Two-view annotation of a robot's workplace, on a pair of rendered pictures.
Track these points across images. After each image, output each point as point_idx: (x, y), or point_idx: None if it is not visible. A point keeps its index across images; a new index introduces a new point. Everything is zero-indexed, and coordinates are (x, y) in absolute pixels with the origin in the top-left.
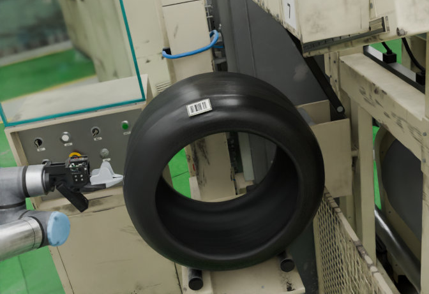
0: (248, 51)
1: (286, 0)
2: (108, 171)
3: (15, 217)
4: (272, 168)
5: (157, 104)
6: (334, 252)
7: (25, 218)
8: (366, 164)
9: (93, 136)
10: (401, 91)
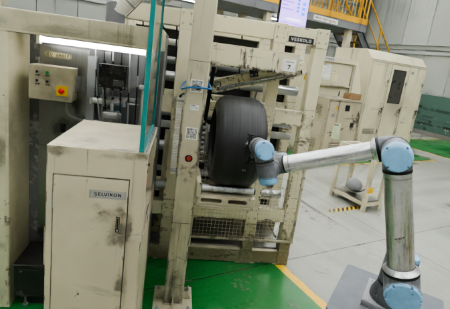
0: (161, 96)
1: (287, 64)
2: None
3: (274, 163)
4: (210, 147)
5: (244, 106)
6: None
7: (285, 155)
8: None
9: (149, 155)
10: None
